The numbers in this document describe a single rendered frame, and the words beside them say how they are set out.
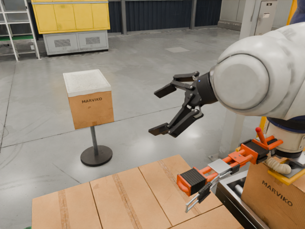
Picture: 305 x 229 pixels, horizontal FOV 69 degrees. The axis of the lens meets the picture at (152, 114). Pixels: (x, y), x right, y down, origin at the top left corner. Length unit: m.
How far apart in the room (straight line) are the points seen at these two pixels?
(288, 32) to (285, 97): 0.18
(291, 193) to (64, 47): 7.46
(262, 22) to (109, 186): 1.81
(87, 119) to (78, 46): 5.91
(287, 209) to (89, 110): 1.75
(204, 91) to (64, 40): 7.55
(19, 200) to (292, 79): 2.62
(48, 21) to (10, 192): 5.86
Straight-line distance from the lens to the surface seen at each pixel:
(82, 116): 2.29
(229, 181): 1.81
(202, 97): 0.55
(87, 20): 7.98
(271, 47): 0.32
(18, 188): 2.86
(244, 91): 0.30
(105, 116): 2.34
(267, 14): 2.23
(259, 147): 1.10
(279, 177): 1.18
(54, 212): 1.74
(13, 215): 2.62
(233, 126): 2.56
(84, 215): 1.66
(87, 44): 8.12
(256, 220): 1.62
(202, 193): 0.81
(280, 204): 1.53
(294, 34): 0.48
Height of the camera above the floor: 1.82
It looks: 29 degrees down
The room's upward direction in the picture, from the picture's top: straight up
